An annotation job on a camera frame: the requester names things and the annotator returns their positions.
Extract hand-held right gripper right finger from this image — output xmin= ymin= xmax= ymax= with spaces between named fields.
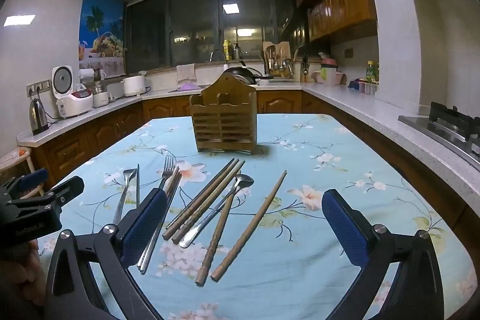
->
xmin=321 ymin=188 xmax=446 ymax=320

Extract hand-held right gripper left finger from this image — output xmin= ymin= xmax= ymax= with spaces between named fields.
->
xmin=44 ymin=188 xmax=168 ymax=320

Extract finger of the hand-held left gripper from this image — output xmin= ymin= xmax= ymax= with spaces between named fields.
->
xmin=0 ymin=169 xmax=50 ymax=201
xmin=5 ymin=175 xmax=85 ymax=209

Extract steel fork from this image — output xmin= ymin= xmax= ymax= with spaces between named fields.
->
xmin=155 ymin=156 xmax=177 ymax=193

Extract wooden utensil holder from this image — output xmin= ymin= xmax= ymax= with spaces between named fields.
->
xmin=188 ymin=73 xmax=258 ymax=154

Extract rack of hanging kitchen utensils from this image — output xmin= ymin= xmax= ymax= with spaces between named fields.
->
xmin=264 ymin=46 xmax=295 ymax=79

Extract person's left hand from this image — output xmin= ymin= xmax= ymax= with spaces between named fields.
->
xmin=0 ymin=239 xmax=48 ymax=309

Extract steel chopstick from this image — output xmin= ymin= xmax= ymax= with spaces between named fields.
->
xmin=137 ymin=172 xmax=180 ymax=270
xmin=140 ymin=174 xmax=183 ymax=274

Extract thin steel knife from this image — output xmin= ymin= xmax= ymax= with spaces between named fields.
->
xmin=135 ymin=163 xmax=142 ymax=210

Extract wooden lower cabinets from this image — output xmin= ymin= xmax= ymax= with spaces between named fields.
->
xmin=32 ymin=88 xmax=480 ymax=231

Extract blue floral tablecloth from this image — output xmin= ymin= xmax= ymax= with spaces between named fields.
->
xmin=35 ymin=113 xmax=479 ymax=320

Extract dark wooden chopstick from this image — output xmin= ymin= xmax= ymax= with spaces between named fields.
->
xmin=171 ymin=160 xmax=246 ymax=245
xmin=162 ymin=158 xmax=236 ymax=240

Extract steel electric kettle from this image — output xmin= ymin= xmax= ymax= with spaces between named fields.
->
xmin=29 ymin=97 xmax=49 ymax=136

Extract white rice cooker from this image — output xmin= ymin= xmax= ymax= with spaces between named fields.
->
xmin=52 ymin=65 xmax=94 ymax=119

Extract small glass jar appliance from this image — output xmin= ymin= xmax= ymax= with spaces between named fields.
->
xmin=92 ymin=80 xmax=109 ymax=108

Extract steel spoon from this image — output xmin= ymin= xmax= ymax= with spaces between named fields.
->
xmin=179 ymin=174 xmax=255 ymax=249

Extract speckled white kitchen countertop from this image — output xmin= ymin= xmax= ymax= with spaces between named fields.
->
xmin=17 ymin=82 xmax=480 ymax=208

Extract white electric pot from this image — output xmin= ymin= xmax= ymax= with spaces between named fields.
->
xmin=122 ymin=75 xmax=147 ymax=97

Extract steel gas stove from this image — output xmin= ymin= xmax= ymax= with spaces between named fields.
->
xmin=398 ymin=102 xmax=480 ymax=165

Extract stack of pink plastic bowls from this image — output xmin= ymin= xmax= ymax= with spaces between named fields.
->
xmin=315 ymin=58 xmax=347 ymax=85

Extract green drink bottle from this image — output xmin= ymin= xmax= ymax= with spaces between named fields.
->
xmin=365 ymin=60 xmax=379 ymax=82

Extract wooden knife block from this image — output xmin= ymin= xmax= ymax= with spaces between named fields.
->
xmin=301 ymin=54 xmax=312 ymax=83

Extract hanging dish towel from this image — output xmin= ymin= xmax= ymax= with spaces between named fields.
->
xmin=176 ymin=64 xmax=197 ymax=84

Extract black wok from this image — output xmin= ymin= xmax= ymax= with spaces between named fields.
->
xmin=222 ymin=66 xmax=274 ymax=85

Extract wooden cutting board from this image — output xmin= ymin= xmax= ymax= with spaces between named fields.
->
xmin=262 ymin=41 xmax=290 ymax=62

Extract dark kitchen window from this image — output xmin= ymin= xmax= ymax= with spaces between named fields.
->
xmin=125 ymin=0 xmax=297 ymax=75

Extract flat-handled steel utensil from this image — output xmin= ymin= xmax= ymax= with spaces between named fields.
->
xmin=112 ymin=168 xmax=137 ymax=225

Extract wall outlet strip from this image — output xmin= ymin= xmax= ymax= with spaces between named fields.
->
xmin=26 ymin=79 xmax=51 ymax=96

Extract tropical fruit wall poster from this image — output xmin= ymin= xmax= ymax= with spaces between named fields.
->
xmin=79 ymin=0 xmax=126 ymax=77

